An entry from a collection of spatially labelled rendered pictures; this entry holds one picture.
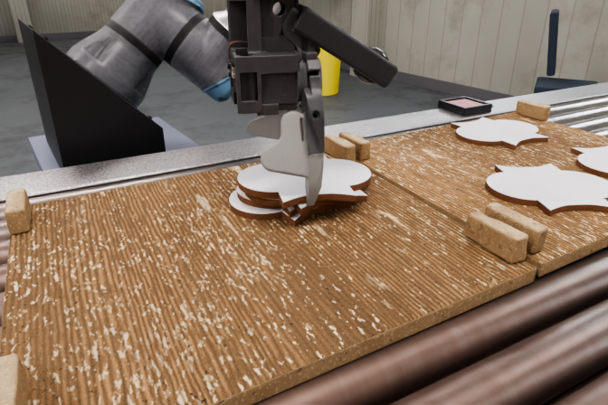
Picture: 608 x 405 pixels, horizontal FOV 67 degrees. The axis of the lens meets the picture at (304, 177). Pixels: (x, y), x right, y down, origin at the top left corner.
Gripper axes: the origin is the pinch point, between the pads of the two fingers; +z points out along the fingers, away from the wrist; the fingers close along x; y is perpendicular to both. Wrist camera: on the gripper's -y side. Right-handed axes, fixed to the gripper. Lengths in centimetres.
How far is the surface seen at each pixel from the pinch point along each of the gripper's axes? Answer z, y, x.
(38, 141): 10, 42, -51
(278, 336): 3.0, 6.7, 20.2
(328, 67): 66, -128, -421
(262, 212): 2.2, 5.1, 3.1
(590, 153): 2.1, -41.9, -3.8
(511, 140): 2.2, -34.7, -11.1
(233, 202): 2.2, 7.8, -0.1
